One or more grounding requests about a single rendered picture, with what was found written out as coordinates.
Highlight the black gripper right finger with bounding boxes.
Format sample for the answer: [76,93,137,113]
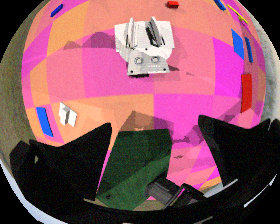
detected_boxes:
[197,115,270,186]

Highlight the small red block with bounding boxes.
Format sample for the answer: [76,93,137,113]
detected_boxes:
[167,0,179,8]

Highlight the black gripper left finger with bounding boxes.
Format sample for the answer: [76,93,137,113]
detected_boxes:
[30,123,113,202]

